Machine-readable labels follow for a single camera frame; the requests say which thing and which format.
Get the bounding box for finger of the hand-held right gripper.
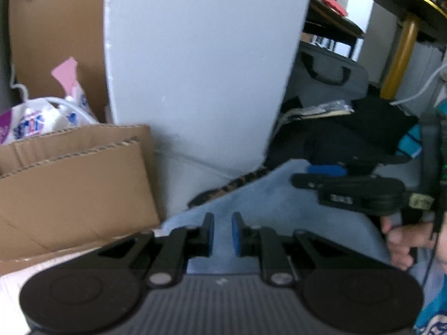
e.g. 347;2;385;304
291;174;381;196
307;154;411;178

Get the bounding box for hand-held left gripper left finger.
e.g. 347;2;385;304
98;212;215;286

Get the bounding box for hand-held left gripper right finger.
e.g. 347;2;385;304
231;212;350;286

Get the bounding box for blue denim pants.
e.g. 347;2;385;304
162;159;437;287

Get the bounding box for person's right hand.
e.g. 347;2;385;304
381;213;447;270

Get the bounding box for black cloth pile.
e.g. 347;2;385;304
265;96;420;171

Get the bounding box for dark patterned folded cloth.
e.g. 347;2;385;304
189;167;271;207

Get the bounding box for plastic-wrapped papers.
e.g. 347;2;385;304
283;100;354;121

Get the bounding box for round black gold table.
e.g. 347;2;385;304
362;0;447;100

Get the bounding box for dark wooden side table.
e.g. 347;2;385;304
302;0;365;58

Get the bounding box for flat cardboard sheet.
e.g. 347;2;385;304
0;124;161;262

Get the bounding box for red flat object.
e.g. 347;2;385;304
311;0;350;17

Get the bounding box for bear printed blanket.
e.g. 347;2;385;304
0;228;168;335

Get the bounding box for purple white plastic bag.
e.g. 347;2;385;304
0;87;100;145

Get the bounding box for pink paper packet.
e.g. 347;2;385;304
51;57;81;93

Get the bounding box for tall cardboard box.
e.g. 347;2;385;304
9;0;109;123

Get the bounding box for black cable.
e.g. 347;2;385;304
421;213;446;285

